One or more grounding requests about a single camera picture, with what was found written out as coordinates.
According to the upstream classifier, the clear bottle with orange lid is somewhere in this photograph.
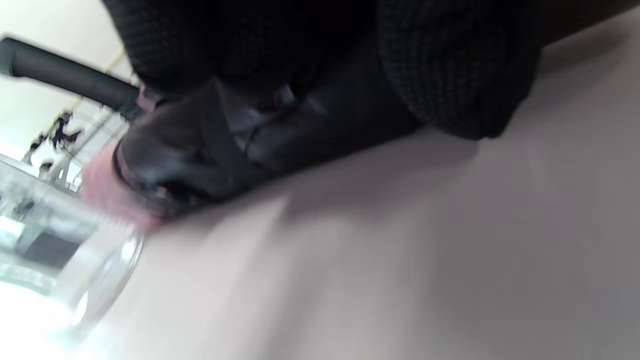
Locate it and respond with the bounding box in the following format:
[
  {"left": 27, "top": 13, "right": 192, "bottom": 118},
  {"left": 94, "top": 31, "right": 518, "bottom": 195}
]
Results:
[{"left": 0, "top": 154, "right": 146, "bottom": 353}]

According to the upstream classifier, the black and pink umbrella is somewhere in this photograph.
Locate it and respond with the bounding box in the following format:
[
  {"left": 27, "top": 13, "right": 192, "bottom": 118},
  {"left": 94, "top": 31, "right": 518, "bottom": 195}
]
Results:
[{"left": 81, "top": 75, "right": 423, "bottom": 232}]

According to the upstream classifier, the person's left hand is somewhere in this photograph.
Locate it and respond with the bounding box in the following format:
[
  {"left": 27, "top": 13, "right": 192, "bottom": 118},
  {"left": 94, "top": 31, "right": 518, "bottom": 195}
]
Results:
[{"left": 101, "top": 0, "right": 640, "bottom": 141}]

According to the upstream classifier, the black office chair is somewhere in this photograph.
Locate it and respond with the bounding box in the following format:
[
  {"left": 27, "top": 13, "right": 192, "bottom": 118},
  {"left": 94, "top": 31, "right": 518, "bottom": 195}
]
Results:
[{"left": 0, "top": 36, "right": 147, "bottom": 122}]

